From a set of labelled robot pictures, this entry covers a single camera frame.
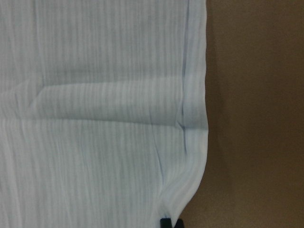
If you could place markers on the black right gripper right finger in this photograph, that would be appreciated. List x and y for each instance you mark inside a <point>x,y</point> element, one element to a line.
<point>179,224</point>

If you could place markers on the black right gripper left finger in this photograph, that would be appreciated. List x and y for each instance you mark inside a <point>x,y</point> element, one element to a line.
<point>165,223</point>

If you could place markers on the light blue striped shirt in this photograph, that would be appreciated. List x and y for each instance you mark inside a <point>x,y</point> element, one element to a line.
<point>103,119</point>

